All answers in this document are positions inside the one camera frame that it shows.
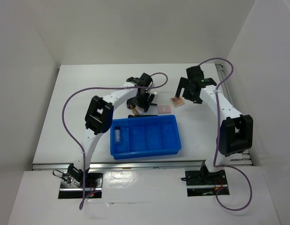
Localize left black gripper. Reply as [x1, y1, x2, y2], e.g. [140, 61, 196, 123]
[128, 90, 154, 112]

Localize thin black makeup brush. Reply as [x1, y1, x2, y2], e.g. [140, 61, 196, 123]
[128, 114, 158, 118]

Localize clear bottle black cap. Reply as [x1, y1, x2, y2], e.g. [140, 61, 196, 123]
[114, 126, 121, 143]

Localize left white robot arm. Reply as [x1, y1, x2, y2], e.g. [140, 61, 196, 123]
[62, 73, 154, 187]

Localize small gold kabuki brush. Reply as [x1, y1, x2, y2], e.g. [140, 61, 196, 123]
[127, 105, 140, 115]

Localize pink square compact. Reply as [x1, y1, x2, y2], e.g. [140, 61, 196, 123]
[157, 105, 171, 114]

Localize clear eyeshadow swatch card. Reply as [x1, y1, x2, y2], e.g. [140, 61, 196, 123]
[149, 90, 158, 103]

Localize large black powder brush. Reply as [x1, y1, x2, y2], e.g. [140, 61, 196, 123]
[126, 98, 157, 109]

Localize blue plastic divided tray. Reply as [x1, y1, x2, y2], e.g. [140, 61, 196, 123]
[110, 115, 181, 160]

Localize brown eyeshadow palette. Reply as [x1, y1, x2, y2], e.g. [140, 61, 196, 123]
[170, 97, 185, 107]

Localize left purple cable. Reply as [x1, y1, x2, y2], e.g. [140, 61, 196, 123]
[62, 72, 168, 210]

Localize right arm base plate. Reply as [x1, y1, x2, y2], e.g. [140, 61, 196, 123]
[181, 170, 230, 197]

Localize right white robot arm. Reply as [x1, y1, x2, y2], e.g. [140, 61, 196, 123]
[175, 66, 253, 184]

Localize front aluminium rail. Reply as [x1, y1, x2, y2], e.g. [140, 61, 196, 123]
[32, 160, 203, 171]

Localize aluminium rail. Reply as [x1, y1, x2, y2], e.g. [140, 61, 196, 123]
[213, 78, 253, 168]
[32, 160, 203, 171]

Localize right side aluminium rail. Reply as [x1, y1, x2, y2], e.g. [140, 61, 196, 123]
[213, 78, 253, 168]

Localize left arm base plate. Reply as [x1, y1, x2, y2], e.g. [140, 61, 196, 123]
[52, 169, 103, 199]

